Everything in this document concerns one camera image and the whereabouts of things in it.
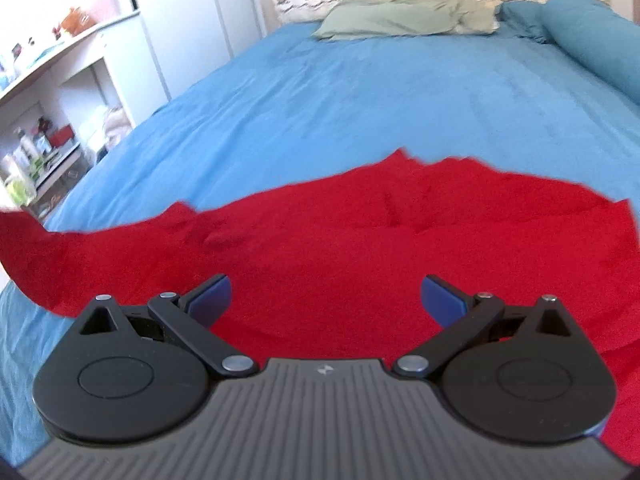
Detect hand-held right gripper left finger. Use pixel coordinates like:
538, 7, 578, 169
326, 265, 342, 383
76, 274, 260, 375

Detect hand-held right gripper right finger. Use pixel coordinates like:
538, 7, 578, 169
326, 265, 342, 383
393, 274, 576, 376

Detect red garment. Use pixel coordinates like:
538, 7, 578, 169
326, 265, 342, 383
0, 148, 640, 456

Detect blue bed sheet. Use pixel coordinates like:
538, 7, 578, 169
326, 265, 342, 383
0, 19, 640, 466

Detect red box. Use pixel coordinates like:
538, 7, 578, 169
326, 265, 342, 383
49, 125, 76, 148

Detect green and white bottles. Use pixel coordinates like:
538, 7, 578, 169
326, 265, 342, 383
0, 128, 51, 207

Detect white shelf desk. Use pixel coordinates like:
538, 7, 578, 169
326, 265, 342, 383
0, 10, 173, 221

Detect white wardrobe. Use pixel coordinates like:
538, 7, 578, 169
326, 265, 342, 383
125, 0, 266, 102

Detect green pillow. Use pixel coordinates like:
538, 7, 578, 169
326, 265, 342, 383
312, 0, 501, 42

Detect blue rolled duvet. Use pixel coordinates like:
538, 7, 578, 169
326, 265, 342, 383
500, 0, 640, 106

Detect orange basket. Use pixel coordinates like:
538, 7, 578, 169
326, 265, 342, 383
60, 8, 97, 36

